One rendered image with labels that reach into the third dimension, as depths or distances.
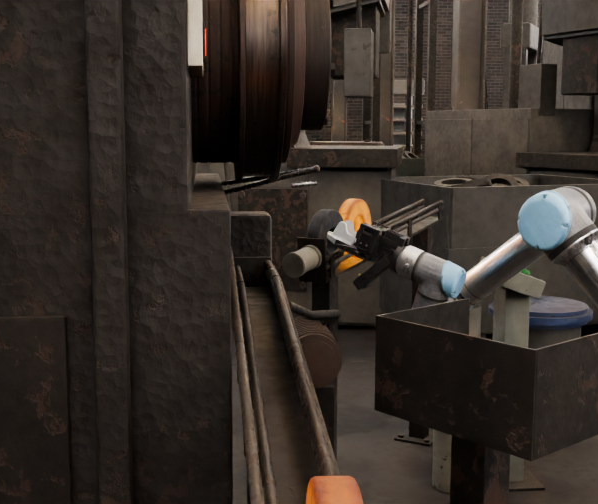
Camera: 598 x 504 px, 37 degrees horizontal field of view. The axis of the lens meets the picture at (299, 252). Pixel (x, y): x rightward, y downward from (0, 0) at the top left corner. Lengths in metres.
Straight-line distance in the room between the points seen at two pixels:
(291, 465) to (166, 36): 0.57
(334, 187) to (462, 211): 0.80
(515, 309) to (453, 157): 3.68
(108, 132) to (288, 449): 0.46
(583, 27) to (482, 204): 1.73
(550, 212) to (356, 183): 2.50
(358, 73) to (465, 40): 6.57
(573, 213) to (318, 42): 0.67
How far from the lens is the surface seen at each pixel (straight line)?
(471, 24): 10.68
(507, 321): 2.51
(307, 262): 2.09
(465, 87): 10.61
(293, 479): 1.05
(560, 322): 2.83
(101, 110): 1.19
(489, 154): 5.82
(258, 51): 1.47
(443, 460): 2.53
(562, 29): 5.41
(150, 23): 1.22
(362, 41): 4.13
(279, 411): 1.22
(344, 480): 0.67
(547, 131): 5.62
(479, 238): 3.85
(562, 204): 1.90
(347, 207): 2.31
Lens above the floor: 0.98
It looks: 8 degrees down
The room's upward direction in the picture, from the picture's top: straight up
